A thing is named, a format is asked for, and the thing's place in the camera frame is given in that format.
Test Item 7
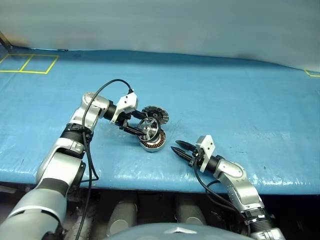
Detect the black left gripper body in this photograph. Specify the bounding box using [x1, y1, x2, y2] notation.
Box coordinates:
[116, 110, 137, 131]

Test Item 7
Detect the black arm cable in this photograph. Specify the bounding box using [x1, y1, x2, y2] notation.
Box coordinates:
[192, 164, 253, 237]
[74, 78, 135, 240]

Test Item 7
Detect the grey robot torso with chevron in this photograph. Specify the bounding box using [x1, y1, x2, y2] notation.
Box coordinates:
[104, 223, 241, 240]

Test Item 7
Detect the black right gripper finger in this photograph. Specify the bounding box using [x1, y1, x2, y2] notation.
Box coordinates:
[174, 139, 198, 152]
[170, 146, 195, 163]

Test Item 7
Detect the grey rounded shape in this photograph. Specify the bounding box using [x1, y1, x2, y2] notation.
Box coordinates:
[176, 199, 207, 226]
[107, 201, 138, 237]

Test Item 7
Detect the metal frame post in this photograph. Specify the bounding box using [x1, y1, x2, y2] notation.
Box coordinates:
[0, 31, 13, 50]

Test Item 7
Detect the black finned motor stator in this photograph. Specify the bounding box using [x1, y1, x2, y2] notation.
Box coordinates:
[141, 104, 170, 125]

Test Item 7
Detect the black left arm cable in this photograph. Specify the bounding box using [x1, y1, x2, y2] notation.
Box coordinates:
[74, 78, 135, 240]

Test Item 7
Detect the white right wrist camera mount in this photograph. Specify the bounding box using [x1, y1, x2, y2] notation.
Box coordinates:
[194, 134, 216, 173]

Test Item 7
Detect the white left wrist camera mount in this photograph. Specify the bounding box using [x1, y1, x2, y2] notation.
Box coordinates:
[109, 92, 139, 125]

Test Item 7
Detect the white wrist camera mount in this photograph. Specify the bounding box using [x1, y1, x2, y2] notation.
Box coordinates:
[109, 92, 139, 125]
[194, 134, 216, 173]

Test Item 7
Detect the motor housing with copper windings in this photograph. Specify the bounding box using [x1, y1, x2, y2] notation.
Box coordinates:
[139, 130, 167, 153]

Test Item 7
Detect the blue plastic table cover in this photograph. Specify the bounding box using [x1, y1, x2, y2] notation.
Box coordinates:
[0, 46, 320, 195]

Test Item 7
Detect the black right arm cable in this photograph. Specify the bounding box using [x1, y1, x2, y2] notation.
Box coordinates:
[192, 164, 253, 237]

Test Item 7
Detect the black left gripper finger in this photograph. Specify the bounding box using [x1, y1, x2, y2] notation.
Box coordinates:
[129, 109, 149, 120]
[121, 125, 148, 138]

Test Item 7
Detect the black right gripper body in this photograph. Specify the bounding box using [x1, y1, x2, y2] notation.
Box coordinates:
[188, 149, 205, 168]

